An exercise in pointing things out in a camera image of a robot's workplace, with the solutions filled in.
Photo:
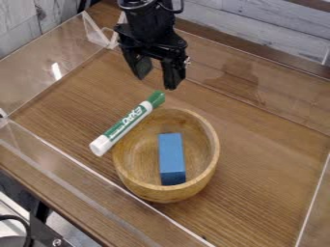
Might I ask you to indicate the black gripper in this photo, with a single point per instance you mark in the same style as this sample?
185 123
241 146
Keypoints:
148 38

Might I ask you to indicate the green Expo marker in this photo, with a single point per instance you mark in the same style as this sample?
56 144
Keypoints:
110 137

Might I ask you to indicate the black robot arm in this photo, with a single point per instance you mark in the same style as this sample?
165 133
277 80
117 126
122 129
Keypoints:
149 3

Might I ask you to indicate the brown wooden bowl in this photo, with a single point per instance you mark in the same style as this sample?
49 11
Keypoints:
136 155

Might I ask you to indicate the blue rectangular block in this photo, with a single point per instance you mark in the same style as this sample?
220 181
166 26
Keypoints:
172 159

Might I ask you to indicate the black metal stand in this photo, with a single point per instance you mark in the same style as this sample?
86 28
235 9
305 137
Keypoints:
53 230

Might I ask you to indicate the clear acrylic corner bracket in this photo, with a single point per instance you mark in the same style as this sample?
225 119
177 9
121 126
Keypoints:
102 36

